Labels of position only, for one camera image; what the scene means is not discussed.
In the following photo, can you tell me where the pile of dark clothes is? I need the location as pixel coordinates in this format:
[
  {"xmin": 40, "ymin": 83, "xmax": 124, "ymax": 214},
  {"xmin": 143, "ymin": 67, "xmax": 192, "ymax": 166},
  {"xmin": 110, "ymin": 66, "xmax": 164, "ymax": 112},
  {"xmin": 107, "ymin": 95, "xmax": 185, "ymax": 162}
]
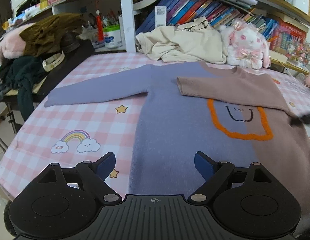
[{"xmin": 0, "ymin": 13, "xmax": 94, "ymax": 120}]

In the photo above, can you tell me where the white pink plush bunny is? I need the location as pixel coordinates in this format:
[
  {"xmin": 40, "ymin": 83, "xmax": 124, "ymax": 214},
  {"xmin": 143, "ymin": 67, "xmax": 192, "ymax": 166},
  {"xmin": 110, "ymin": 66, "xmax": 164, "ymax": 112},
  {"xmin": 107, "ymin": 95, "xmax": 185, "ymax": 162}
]
[{"xmin": 218, "ymin": 18, "xmax": 271, "ymax": 70}]

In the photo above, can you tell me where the white plastic jar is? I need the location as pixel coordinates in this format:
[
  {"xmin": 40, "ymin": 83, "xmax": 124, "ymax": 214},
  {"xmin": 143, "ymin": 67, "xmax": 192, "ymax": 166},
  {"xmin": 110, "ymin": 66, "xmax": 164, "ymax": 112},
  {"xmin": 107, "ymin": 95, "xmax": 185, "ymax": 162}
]
[{"xmin": 103, "ymin": 25, "xmax": 122, "ymax": 49}]

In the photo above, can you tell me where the pink checkered cartoon table mat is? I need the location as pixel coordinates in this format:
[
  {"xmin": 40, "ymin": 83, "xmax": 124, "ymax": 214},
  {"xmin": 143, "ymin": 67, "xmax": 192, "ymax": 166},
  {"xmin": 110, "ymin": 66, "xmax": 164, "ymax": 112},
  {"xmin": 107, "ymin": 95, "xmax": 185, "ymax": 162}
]
[{"xmin": 0, "ymin": 53, "xmax": 310, "ymax": 199}]

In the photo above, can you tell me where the purple and mauve sweater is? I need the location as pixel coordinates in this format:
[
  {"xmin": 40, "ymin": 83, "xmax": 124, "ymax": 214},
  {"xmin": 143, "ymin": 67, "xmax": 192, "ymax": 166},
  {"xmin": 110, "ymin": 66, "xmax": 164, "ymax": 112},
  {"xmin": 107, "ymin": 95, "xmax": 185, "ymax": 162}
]
[{"xmin": 45, "ymin": 62, "xmax": 310, "ymax": 213}]

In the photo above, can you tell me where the white and wood bookshelf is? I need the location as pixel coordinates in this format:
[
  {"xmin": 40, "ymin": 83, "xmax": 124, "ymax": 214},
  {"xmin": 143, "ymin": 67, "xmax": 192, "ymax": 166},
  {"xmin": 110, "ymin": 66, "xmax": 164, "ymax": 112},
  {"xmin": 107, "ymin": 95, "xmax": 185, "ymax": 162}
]
[{"xmin": 5, "ymin": 0, "xmax": 310, "ymax": 75}]

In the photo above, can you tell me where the white barcode box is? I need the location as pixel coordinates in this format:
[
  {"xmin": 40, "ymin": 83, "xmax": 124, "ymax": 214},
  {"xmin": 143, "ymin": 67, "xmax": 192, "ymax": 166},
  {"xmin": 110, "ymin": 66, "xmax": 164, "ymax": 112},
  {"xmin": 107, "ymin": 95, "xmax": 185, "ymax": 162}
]
[{"xmin": 155, "ymin": 6, "xmax": 167, "ymax": 28}]

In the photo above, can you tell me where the cream beige crumpled garment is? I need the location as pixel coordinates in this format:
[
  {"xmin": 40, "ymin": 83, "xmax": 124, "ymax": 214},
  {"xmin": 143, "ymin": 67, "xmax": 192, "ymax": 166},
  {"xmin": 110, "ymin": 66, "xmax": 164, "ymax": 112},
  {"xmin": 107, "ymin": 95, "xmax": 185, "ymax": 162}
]
[{"xmin": 135, "ymin": 17, "xmax": 227, "ymax": 64}]

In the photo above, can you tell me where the red hanging tassel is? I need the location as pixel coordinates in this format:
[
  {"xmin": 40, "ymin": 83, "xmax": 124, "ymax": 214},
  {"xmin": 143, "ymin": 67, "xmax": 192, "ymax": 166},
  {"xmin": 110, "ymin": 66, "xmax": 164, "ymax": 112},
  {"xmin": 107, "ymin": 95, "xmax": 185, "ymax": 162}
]
[{"xmin": 95, "ymin": 0, "xmax": 104, "ymax": 42}]

